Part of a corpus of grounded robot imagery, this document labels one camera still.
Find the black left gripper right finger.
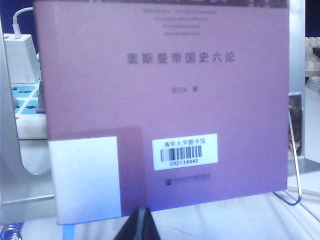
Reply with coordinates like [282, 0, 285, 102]
[138, 207, 164, 240]

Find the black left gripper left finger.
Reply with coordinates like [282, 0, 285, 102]
[116, 206, 142, 240]

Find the pink hardcover book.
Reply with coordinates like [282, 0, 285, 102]
[32, 0, 291, 226]

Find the white power strip blue pattern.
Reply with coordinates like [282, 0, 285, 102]
[11, 81, 49, 140]

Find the white charger block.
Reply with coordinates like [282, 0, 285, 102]
[2, 33, 41, 84]

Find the metal wire page holder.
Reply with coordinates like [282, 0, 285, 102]
[272, 116, 304, 206]

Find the white charger cable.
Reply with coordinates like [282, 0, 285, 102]
[12, 6, 35, 39]

